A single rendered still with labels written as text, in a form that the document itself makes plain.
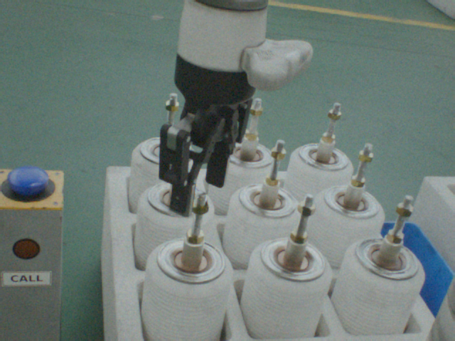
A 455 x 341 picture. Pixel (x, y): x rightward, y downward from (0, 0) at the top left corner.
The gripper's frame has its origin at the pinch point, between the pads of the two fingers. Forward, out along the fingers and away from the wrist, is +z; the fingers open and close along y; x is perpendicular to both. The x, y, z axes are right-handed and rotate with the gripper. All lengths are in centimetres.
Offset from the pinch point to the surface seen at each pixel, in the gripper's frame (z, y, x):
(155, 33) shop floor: 34, -120, -83
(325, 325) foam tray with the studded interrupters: 17.7, -9.1, 14.6
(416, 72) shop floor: 35, -161, -6
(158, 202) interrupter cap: 9.5, -7.2, -8.9
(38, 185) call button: 2.0, 7.8, -14.1
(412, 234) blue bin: 25, -47, 18
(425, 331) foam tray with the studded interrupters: 17.2, -15.1, 25.1
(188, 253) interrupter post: 8.0, 0.6, 0.1
